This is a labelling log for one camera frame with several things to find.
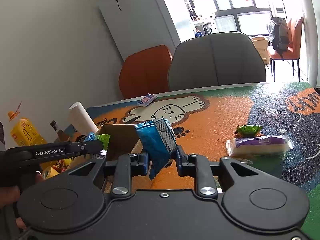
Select far orange chair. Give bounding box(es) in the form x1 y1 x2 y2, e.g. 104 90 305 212
267 17 304 81

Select small purple tissue pack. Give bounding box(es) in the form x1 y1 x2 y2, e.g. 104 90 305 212
137 93 157 107

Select cardboard boxes on floor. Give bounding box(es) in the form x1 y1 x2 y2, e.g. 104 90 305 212
251 36 270 64

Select blue snack packet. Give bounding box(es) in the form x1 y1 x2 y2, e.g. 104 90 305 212
135 116 177 180

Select person left hand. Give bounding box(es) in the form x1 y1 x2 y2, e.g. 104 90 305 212
0 172 45 229

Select small green candy pack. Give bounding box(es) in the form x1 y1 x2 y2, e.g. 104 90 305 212
85 132 111 151

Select colourful cartoon table mat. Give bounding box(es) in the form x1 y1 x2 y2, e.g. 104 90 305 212
88 82 319 239

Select grey dining chair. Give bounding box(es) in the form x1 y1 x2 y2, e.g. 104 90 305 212
168 32 266 91

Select glass bottle amber liquid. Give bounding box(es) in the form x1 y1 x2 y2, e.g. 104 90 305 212
50 120 71 142

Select dark backpack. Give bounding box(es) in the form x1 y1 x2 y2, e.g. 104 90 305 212
266 17 290 60

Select yellow tape roll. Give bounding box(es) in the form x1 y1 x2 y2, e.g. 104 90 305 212
42 166 59 180

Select yellow oil bottle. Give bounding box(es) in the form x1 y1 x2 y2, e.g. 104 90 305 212
8 102 47 146

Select brown cardboard box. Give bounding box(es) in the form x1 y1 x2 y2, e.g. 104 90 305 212
72 123 156 193

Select purple label white cake pack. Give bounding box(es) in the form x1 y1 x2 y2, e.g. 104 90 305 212
226 134 295 157

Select orange dining chair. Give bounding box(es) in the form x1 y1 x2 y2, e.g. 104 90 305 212
119 45 172 99

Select green candy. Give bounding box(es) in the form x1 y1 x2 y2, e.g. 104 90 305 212
234 125 263 138

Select white paper towel roll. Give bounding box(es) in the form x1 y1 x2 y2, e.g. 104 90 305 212
68 102 99 135

